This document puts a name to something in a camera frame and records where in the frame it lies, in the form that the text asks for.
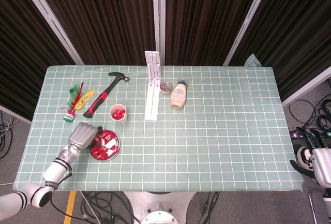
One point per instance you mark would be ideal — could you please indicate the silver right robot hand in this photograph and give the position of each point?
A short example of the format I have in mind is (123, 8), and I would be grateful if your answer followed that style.
(323, 164)

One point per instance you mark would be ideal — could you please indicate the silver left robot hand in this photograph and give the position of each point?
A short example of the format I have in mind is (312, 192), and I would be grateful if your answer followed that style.
(81, 137)

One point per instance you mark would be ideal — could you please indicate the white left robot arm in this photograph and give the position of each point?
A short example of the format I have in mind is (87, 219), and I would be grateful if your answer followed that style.
(55, 168)

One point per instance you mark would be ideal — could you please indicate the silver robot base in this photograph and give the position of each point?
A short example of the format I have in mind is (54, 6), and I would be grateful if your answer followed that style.
(160, 208)

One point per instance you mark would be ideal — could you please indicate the round metal plate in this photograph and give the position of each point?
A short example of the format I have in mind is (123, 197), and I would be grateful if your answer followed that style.
(116, 143)

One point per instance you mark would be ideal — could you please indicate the white paper cup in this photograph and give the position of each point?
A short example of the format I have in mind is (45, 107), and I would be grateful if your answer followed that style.
(123, 120)

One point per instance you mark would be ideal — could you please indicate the white black sneaker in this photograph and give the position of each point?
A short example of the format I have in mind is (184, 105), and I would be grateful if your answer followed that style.
(302, 154)

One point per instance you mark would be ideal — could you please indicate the colourful feather shuttlecock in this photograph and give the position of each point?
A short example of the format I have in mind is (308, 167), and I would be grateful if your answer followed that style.
(69, 116)

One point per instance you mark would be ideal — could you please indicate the black power strip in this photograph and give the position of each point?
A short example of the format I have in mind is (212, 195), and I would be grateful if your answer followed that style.
(296, 135)

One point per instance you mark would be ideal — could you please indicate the black red claw hammer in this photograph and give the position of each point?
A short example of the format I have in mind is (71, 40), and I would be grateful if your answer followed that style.
(99, 101)

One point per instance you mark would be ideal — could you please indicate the yellow floor tape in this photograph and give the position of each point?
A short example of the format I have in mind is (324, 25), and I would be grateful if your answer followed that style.
(69, 208)

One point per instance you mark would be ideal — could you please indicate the white folding stand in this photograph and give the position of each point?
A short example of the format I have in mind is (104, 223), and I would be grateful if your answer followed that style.
(152, 105)

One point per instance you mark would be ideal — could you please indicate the cream mayonnaise squeeze bottle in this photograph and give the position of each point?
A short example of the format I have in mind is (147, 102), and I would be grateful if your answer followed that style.
(178, 97)

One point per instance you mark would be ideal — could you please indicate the dark brown pleated curtain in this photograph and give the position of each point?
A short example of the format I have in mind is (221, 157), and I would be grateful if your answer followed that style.
(297, 27)
(201, 19)
(103, 19)
(20, 40)

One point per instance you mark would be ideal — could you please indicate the green checked tablecloth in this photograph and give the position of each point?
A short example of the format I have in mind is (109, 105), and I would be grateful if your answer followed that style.
(207, 143)

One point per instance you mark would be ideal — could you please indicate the white floor frame rail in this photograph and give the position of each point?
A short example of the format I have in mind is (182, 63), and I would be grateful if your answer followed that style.
(305, 87)
(15, 115)

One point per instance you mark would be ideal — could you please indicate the white slanted frame post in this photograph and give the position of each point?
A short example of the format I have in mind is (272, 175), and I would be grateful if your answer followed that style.
(51, 18)
(245, 22)

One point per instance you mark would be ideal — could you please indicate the white upright frame post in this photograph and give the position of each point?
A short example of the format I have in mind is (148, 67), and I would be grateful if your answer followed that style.
(157, 14)

